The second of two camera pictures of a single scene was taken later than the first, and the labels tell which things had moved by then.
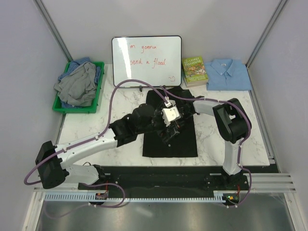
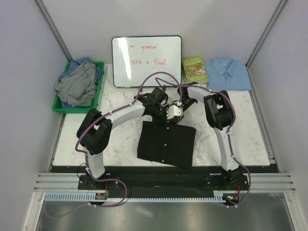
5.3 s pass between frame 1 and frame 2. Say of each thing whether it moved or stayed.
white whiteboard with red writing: stayed
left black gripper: moved
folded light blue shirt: stayed
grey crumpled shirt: stayed
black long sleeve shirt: moved
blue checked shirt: stayed
